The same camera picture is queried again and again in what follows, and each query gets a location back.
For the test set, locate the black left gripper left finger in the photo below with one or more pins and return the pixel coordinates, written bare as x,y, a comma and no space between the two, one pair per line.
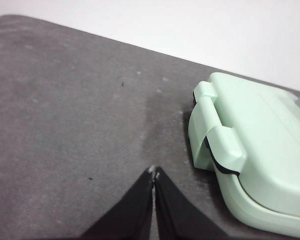
130,212

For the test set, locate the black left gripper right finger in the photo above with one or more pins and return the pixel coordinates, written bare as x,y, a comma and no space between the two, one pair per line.
180,215

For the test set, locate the mint green hinged griddle lid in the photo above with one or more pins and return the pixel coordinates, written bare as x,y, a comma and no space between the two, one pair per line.
265,140

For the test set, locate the mint green breakfast maker base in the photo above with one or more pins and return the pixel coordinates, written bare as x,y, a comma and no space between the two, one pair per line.
265,221

